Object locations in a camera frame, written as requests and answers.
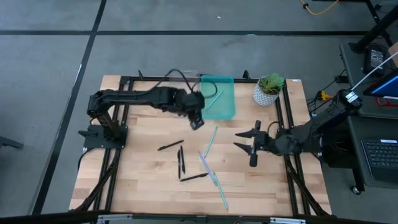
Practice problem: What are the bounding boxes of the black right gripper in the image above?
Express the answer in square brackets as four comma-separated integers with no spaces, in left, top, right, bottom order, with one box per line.
[233,120,276,168]

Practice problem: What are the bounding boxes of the green plant in white pot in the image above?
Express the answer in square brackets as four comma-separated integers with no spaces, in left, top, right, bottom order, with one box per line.
[252,73,285,107]

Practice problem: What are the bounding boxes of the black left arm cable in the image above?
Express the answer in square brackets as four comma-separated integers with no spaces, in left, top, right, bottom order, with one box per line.
[136,68,218,100]

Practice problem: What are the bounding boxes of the black computer case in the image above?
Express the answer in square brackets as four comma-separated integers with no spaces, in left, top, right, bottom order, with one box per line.
[320,119,358,169]

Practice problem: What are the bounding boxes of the blue pencil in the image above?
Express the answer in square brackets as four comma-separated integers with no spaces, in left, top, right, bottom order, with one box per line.
[198,151,218,187]

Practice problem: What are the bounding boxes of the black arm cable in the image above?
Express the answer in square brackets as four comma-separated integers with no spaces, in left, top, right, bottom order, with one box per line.
[136,68,218,100]
[267,120,282,138]

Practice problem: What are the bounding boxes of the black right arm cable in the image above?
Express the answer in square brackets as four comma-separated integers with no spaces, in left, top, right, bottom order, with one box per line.
[267,120,282,138]

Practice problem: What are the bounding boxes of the black stand foot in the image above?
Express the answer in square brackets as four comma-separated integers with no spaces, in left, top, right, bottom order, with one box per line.
[0,136,25,150]

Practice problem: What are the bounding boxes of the clear plastic bin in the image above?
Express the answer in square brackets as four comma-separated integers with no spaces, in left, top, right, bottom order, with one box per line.
[169,69,201,118]

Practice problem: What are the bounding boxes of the dark grey desk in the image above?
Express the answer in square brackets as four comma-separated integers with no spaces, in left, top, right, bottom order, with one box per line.
[339,42,398,189]

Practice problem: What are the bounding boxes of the teal plastic bin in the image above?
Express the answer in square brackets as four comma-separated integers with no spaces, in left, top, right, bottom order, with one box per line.
[200,75,236,120]

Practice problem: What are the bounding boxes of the black keyboard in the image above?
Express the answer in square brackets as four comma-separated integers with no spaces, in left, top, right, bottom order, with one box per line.
[360,138,398,184]

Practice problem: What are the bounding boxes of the black power adapter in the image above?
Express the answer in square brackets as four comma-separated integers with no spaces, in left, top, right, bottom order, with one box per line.
[363,42,390,77]

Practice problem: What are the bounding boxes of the yellow cable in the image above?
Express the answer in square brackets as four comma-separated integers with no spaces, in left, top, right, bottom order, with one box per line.
[298,0,340,16]

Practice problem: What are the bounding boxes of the white cable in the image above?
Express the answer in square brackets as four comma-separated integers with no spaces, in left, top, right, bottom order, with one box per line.
[350,51,398,93]

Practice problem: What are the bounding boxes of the black stand pole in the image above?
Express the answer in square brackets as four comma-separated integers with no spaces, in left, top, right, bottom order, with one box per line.
[349,0,398,54]

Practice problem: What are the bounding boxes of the black power cables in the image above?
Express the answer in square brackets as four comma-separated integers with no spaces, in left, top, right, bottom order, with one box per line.
[306,70,348,121]

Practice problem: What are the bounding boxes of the red object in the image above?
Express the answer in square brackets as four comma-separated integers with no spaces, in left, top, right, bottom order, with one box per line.
[375,96,398,108]

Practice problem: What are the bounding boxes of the laptop screen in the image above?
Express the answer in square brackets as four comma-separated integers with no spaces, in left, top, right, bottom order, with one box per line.
[362,68,398,100]

